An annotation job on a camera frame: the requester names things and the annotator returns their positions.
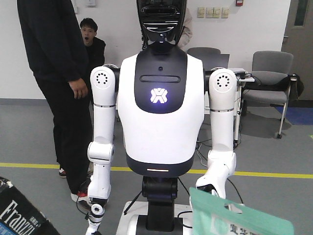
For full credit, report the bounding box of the black Franzzi cookie box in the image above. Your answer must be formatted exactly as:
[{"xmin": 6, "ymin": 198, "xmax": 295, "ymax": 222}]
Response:
[{"xmin": 0, "ymin": 177, "xmax": 59, "ymax": 235}]

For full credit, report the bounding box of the person in beige hoodie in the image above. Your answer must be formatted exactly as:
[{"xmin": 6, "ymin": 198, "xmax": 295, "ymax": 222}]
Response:
[{"xmin": 178, "ymin": 7, "xmax": 193, "ymax": 49}]

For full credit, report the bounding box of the teal goji berry bag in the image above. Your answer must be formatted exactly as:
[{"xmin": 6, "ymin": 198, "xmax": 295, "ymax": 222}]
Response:
[{"xmin": 189, "ymin": 188, "xmax": 294, "ymax": 235}]

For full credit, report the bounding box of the standing person in black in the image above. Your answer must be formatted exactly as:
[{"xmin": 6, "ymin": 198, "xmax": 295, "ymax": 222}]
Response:
[{"xmin": 17, "ymin": 0, "xmax": 92, "ymax": 207}]

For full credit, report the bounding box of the white robot arm screen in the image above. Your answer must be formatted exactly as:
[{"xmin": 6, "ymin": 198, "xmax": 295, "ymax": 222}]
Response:
[
  {"xmin": 196, "ymin": 69, "xmax": 237, "ymax": 198},
  {"xmin": 86, "ymin": 66, "xmax": 116, "ymax": 235}
]

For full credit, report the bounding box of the grey office chair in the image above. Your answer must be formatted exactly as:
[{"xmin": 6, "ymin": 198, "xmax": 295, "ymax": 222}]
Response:
[{"xmin": 241, "ymin": 50, "xmax": 293, "ymax": 139}]

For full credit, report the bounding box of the seated person in black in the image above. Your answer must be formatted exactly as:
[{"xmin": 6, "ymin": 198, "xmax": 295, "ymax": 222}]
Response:
[{"xmin": 80, "ymin": 18, "xmax": 106, "ymax": 72}]

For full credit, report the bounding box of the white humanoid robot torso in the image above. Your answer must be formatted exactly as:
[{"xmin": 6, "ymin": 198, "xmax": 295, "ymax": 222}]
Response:
[{"xmin": 118, "ymin": 0, "xmax": 204, "ymax": 235}]

